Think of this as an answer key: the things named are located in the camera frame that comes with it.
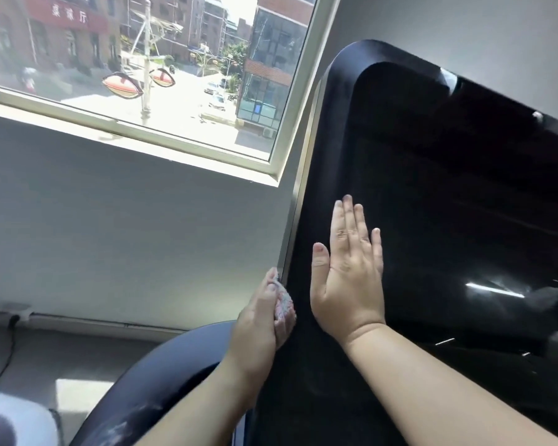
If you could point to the person's left thumb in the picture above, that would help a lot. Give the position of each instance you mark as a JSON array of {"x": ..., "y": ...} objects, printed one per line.
[{"x": 268, "y": 279}]

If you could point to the white parked car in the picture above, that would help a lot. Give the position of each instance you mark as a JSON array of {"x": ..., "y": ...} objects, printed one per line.
[{"x": 217, "y": 102}]

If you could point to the person's left forearm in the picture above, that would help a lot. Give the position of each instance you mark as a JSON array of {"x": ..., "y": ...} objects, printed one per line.
[{"x": 204, "y": 408}]

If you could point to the white rounded object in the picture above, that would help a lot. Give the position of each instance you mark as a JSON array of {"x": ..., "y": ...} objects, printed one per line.
[{"x": 14, "y": 420}]

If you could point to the person's right middle finger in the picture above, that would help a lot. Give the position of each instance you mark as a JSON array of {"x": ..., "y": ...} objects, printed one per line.
[{"x": 349, "y": 227}]

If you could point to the white framed window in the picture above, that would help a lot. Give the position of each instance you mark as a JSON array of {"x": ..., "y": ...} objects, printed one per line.
[{"x": 288, "y": 111}]

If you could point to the person's right thumb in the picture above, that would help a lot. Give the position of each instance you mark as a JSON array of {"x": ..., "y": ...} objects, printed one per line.
[{"x": 320, "y": 267}]

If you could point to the grey cleaning cloth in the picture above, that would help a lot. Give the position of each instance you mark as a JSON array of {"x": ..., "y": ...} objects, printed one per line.
[{"x": 283, "y": 299}]

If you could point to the person's left hand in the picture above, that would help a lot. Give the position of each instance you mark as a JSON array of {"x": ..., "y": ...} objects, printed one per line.
[{"x": 253, "y": 329}]

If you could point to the curved black body part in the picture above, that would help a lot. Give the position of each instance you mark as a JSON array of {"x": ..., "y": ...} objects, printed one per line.
[{"x": 158, "y": 376}]

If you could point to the person's right hand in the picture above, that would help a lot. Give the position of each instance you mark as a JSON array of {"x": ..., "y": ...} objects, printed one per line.
[{"x": 348, "y": 292}]

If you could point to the black wall plug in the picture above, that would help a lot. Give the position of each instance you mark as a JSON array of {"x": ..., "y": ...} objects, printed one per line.
[{"x": 14, "y": 320}]

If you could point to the street lamp pole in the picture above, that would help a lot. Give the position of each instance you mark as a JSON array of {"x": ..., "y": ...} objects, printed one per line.
[{"x": 146, "y": 60}]

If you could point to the person's right little finger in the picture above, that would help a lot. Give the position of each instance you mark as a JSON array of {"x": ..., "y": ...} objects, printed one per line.
[{"x": 377, "y": 250}]

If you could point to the glossy black glass panel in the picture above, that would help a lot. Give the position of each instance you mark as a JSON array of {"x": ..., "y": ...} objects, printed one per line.
[{"x": 446, "y": 204}]

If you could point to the person's right forearm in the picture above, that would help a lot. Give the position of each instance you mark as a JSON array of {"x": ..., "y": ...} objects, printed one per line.
[{"x": 428, "y": 394}]

